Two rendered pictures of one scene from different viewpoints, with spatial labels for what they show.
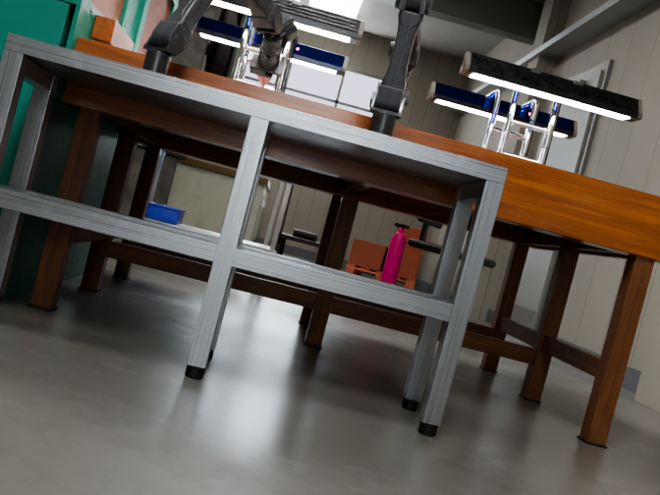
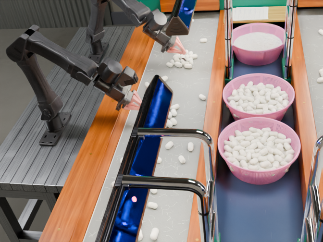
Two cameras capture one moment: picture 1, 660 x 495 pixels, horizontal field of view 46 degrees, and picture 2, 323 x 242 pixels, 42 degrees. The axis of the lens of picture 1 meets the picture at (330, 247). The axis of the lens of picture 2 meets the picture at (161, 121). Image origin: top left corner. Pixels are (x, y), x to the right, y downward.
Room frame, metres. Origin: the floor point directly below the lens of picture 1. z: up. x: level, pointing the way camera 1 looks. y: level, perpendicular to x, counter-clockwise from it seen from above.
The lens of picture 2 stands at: (2.90, -1.21, 1.74)
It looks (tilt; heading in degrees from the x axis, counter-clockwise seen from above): 39 degrees down; 110
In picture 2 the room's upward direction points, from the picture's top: 9 degrees counter-clockwise
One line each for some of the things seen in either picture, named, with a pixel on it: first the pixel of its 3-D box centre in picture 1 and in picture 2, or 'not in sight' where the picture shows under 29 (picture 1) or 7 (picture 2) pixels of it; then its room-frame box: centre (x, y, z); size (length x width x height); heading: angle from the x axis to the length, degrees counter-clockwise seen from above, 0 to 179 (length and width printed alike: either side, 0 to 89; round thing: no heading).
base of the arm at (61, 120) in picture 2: (381, 129); (53, 122); (2.03, -0.05, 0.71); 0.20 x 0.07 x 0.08; 94
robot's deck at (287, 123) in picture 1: (265, 132); (131, 90); (2.26, 0.27, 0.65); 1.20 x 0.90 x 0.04; 94
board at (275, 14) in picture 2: not in sight; (257, 14); (2.77, 0.79, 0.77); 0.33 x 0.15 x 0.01; 5
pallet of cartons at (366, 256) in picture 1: (388, 252); not in sight; (9.35, -0.70, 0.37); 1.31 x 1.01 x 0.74; 4
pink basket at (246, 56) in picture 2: not in sight; (257, 45); (2.79, 0.58, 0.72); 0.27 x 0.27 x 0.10
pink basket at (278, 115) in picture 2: not in sight; (257, 102); (2.83, 0.14, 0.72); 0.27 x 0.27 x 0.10
